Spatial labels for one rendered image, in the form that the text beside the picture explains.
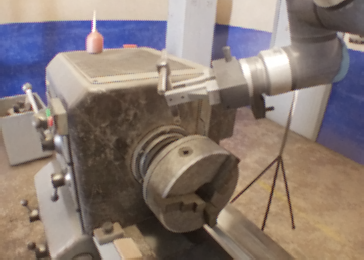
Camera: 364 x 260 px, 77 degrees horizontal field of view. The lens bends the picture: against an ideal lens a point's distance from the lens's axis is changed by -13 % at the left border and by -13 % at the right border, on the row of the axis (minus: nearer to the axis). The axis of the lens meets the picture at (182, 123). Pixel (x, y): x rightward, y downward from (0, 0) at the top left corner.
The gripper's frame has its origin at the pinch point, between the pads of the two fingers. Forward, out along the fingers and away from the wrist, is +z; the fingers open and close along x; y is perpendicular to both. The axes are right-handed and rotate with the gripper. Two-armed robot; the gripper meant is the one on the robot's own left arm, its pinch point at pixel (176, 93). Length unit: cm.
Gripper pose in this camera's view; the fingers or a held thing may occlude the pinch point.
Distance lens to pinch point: 52.0
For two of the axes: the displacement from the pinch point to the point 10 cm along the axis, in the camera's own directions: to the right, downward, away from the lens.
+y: -2.5, -7.9, -5.5
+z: -9.7, 2.1, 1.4
